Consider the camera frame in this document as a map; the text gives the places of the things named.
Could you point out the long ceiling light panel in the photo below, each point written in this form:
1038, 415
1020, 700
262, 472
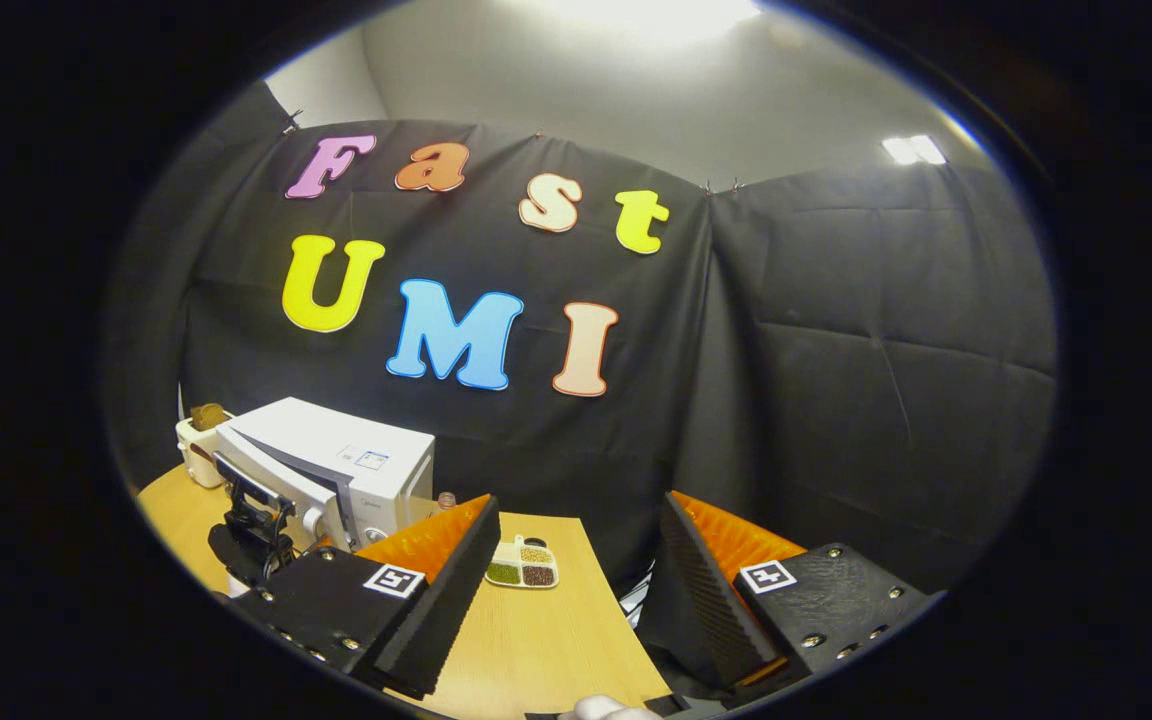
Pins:
656, 15

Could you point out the small ceiling light panel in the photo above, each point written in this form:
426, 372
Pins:
914, 150

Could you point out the white toaster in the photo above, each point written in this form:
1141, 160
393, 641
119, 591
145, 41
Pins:
198, 460

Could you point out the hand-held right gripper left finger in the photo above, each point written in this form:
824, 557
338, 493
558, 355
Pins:
446, 610

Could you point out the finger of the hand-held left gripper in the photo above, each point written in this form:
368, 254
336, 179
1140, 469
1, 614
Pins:
251, 485

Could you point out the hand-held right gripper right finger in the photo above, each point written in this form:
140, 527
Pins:
706, 600

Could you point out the white microwave oven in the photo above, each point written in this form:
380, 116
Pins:
336, 450

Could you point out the divided white dish of beans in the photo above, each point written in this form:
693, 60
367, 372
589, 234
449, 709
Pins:
522, 565

